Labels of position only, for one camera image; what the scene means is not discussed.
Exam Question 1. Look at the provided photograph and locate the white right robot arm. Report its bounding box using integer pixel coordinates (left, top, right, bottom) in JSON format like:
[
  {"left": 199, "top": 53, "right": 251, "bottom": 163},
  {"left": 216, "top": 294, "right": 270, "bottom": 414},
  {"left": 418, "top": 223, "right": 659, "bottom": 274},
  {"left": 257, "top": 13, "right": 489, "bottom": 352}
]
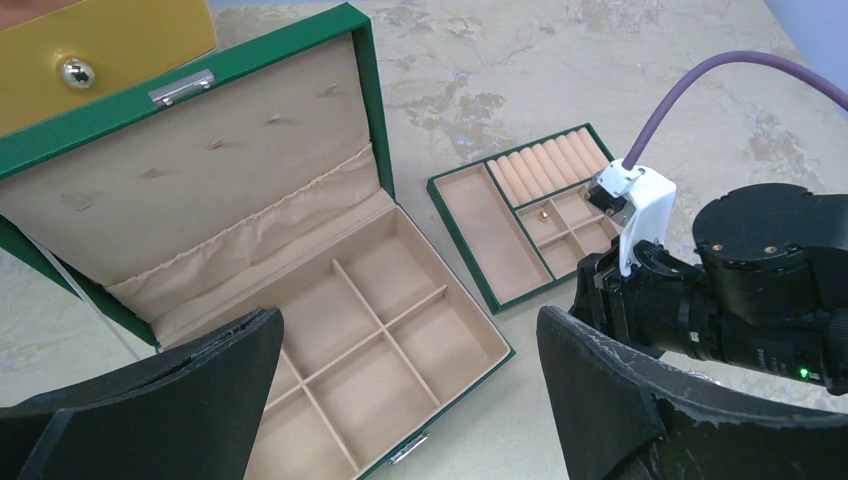
[{"left": 570, "top": 183, "right": 847, "bottom": 396}]

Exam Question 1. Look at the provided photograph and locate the white cylindrical drawer cabinet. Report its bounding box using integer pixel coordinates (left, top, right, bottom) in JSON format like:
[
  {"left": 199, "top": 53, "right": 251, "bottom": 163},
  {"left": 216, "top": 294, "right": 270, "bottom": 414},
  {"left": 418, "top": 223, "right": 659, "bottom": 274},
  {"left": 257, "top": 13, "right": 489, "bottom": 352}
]
[{"left": 1, "top": 0, "right": 217, "bottom": 134}]

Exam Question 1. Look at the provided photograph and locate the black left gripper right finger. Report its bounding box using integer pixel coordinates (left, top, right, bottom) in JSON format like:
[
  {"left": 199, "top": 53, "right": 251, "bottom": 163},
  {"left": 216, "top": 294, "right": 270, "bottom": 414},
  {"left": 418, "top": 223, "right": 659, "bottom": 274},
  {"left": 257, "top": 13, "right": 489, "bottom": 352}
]
[{"left": 536, "top": 306, "right": 847, "bottom": 479}]

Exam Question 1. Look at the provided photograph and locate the green jewelry box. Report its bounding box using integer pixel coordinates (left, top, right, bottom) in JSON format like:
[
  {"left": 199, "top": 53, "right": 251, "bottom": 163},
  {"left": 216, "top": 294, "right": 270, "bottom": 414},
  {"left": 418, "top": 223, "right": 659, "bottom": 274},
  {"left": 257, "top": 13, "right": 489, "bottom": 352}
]
[{"left": 1, "top": 3, "right": 514, "bottom": 479}]

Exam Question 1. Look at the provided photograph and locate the green jewelry tray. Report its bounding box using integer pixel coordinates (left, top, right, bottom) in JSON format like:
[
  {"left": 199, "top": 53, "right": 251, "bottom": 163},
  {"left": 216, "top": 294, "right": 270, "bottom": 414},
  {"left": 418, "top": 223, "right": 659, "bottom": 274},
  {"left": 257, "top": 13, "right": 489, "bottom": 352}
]
[{"left": 427, "top": 123, "right": 621, "bottom": 314}]

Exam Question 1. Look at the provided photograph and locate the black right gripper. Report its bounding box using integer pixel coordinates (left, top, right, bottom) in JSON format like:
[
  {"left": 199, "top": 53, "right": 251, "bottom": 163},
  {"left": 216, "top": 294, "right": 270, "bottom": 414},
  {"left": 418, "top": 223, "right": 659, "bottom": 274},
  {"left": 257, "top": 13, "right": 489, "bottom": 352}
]
[{"left": 569, "top": 240, "right": 703, "bottom": 360}]

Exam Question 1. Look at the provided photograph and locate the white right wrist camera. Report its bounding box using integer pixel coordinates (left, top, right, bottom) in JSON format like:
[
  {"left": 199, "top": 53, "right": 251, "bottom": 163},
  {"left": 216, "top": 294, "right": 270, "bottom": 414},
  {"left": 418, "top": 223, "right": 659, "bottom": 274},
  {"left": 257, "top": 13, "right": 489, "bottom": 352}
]
[{"left": 586, "top": 159, "right": 677, "bottom": 277}]

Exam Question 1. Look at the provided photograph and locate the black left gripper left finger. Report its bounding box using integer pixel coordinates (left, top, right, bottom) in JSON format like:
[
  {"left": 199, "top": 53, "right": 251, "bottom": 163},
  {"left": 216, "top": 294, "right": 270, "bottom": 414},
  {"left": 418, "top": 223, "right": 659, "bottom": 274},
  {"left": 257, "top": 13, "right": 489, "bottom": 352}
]
[{"left": 1, "top": 308, "right": 284, "bottom": 479}]

